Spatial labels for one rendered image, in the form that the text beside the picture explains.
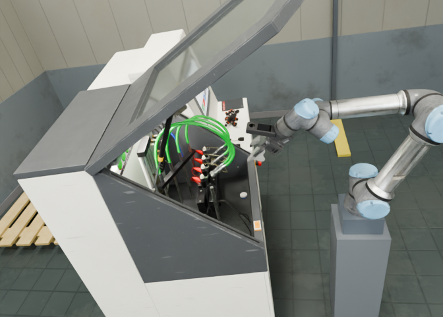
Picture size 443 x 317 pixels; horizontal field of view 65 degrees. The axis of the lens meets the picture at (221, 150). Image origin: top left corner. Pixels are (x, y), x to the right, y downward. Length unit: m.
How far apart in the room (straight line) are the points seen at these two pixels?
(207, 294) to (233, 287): 0.14
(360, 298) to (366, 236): 0.48
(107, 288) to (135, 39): 3.01
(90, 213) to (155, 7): 2.93
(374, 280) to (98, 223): 1.39
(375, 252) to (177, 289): 0.96
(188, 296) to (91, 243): 0.55
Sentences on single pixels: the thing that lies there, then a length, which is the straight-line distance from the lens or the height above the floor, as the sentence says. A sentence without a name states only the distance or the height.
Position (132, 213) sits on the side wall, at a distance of 1.42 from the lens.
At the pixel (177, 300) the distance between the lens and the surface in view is 1.86.
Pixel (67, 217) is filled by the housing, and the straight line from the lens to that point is 1.52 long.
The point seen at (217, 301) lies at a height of 0.60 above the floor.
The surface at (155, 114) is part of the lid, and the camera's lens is 1.10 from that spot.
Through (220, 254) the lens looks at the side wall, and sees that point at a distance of 1.55.
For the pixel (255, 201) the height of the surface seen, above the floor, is 0.95.
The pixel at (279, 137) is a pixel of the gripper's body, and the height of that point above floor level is 1.40.
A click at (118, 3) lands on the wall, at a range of 4.18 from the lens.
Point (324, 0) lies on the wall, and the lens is 3.86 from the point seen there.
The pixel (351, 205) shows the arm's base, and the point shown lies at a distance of 1.73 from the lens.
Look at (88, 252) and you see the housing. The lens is 1.66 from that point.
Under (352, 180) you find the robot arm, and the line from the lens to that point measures 1.63.
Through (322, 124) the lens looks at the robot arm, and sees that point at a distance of 1.28.
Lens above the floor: 2.14
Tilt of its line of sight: 34 degrees down
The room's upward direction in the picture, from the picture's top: 11 degrees counter-clockwise
